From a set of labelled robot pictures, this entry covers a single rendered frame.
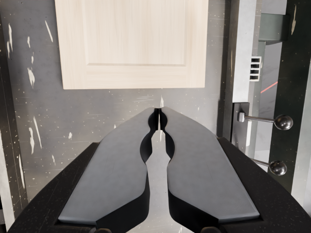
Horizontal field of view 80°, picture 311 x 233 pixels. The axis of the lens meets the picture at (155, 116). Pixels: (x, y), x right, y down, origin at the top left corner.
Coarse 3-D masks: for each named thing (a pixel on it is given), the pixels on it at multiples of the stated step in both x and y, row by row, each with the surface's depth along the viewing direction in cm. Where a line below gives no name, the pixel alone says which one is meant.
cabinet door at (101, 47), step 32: (64, 0) 42; (96, 0) 44; (128, 0) 45; (160, 0) 47; (192, 0) 48; (64, 32) 44; (96, 32) 45; (128, 32) 47; (160, 32) 48; (192, 32) 50; (64, 64) 45; (96, 64) 46; (128, 64) 48; (160, 64) 50; (192, 64) 51
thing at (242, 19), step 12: (240, 0) 48; (252, 0) 49; (240, 12) 49; (252, 12) 50; (240, 24) 50; (252, 24) 50; (240, 36) 50; (252, 36) 51; (228, 48) 54; (240, 48) 51; (228, 60) 54; (240, 60) 52; (228, 72) 55; (240, 72) 52; (228, 84) 55; (240, 84) 53; (228, 96) 55; (240, 96) 54; (228, 108) 55; (228, 120) 56; (228, 132) 56
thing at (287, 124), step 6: (240, 114) 53; (240, 120) 53; (258, 120) 50; (264, 120) 49; (270, 120) 48; (276, 120) 46; (282, 120) 45; (288, 120) 44; (276, 126) 46; (282, 126) 45; (288, 126) 44
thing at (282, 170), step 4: (256, 160) 52; (276, 160) 48; (260, 164) 51; (264, 164) 50; (268, 164) 49; (272, 164) 48; (276, 164) 47; (280, 164) 47; (284, 164) 47; (272, 168) 48; (276, 168) 47; (280, 168) 46; (284, 168) 46; (272, 172) 48; (276, 172) 47; (280, 172) 47; (284, 172) 47
